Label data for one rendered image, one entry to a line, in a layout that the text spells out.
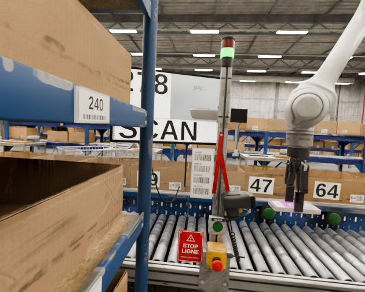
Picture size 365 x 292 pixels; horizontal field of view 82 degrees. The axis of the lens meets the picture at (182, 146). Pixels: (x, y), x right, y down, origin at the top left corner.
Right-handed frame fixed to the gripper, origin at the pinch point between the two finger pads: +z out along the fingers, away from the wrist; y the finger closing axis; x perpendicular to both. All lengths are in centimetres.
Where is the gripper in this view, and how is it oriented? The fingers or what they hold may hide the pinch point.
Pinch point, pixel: (294, 200)
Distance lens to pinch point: 92.6
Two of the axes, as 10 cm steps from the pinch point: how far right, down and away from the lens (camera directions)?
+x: 9.9, 0.5, -0.9
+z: -0.5, 10.0, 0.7
